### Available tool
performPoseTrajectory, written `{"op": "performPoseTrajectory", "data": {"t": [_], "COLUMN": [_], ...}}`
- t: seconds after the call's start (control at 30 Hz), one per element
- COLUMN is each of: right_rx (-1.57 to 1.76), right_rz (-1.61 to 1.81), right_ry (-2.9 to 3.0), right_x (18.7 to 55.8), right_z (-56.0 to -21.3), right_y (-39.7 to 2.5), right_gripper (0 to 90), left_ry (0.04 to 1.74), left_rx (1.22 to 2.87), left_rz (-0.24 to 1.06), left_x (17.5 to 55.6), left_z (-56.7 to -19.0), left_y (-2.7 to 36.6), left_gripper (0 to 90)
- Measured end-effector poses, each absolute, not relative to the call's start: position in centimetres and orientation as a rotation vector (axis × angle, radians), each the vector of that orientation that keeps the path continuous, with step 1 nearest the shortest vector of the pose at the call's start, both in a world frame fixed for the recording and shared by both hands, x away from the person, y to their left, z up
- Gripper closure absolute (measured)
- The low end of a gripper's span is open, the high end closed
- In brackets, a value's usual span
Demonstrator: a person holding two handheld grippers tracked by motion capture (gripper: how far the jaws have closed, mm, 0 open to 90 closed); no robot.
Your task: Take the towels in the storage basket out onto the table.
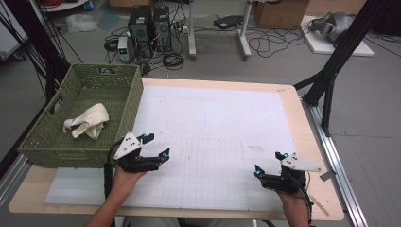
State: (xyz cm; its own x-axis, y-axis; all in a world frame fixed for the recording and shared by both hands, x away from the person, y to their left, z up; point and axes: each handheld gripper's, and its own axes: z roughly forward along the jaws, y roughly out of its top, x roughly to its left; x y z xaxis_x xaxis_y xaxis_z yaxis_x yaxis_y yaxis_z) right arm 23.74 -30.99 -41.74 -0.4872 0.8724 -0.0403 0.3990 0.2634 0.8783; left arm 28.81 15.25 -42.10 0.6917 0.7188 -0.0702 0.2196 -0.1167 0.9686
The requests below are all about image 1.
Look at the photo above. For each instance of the black metal stand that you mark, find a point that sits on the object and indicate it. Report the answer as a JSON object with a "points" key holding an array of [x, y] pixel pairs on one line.
{"points": [[38, 38], [339, 53]]}

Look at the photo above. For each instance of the cream printed cloth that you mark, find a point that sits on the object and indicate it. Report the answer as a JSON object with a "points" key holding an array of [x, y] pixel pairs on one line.
{"points": [[91, 119]]}

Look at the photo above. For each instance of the person's left hand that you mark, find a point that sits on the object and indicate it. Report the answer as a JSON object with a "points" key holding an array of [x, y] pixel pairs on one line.
{"points": [[124, 180]]}

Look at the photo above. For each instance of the aluminium rail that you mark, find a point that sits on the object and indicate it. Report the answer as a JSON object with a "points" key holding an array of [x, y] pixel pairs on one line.
{"points": [[14, 179], [337, 164]]}

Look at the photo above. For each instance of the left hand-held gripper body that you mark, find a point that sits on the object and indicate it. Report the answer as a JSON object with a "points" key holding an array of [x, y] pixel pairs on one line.
{"points": [[127, 146]]}

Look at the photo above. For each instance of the person's right hand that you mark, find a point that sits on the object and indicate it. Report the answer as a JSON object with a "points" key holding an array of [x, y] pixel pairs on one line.
{"points": [[293, 199]]}

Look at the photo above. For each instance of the black computer tower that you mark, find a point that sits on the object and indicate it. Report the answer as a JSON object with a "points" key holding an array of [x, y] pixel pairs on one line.
{"points": [[162, 28], [140, 28]]}

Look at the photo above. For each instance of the white desk leg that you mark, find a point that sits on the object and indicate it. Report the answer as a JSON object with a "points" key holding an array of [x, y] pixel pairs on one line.
{"points": [[244, 34], [192, 31]]}

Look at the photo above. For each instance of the small silver power supply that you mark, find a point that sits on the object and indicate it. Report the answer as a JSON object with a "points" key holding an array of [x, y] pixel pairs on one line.
{"points": [[123, 48]]}

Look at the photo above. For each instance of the white grid mat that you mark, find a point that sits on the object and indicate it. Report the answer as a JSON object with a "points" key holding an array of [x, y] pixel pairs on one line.
{"points": [[205, 126]]}

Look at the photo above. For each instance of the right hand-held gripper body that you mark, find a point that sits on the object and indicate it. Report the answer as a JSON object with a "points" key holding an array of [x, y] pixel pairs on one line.
{"points": [[283, 183]]}

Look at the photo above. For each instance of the brown cardboard box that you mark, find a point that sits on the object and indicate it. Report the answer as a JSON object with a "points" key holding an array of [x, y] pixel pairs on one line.
{"points": [[280, 14]]}

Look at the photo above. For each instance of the white floor board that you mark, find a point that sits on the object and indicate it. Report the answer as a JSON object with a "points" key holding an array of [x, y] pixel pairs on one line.
{"points": [[321, 47]]}

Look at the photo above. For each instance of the clear plastic bag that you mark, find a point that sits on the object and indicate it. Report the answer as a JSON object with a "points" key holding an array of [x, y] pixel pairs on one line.
{"points": [[80, 22]]}

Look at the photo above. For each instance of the grey tape piece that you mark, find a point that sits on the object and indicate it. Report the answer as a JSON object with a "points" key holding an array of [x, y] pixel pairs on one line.
{"points": [[327, 175]]}

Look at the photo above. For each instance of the thin wooden stick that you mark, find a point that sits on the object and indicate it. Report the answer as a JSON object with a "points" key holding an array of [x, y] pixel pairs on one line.
{"points": [[319, 205]]}

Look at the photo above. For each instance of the green woven basket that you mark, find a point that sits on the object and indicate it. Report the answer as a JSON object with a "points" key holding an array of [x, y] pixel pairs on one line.
{"points": [[94, 91]]}

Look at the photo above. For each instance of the black flat device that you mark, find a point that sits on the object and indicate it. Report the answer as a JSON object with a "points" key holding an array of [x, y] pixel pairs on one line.
{"points": [[228, 22]]}

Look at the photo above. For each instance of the grey robot head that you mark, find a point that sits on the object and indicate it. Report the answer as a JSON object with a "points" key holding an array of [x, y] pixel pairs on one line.
{"points": [[334, 26]]}

